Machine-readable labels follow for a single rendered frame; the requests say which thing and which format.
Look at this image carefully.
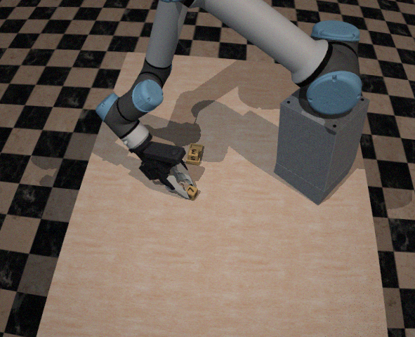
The tan wooden number cube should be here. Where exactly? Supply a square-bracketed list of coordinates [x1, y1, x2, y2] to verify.
[186, 185, 198, 201]
[188, 148, 199, 161]

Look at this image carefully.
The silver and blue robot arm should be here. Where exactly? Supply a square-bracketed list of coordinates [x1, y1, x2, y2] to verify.
[95, 0, 362, 149]

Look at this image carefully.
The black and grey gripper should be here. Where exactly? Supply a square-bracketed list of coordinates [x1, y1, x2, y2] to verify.
[129, 133, 195, 199]

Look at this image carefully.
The brown wooden tray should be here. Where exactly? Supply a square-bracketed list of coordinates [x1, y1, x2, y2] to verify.
[186, 143, 203, 166]

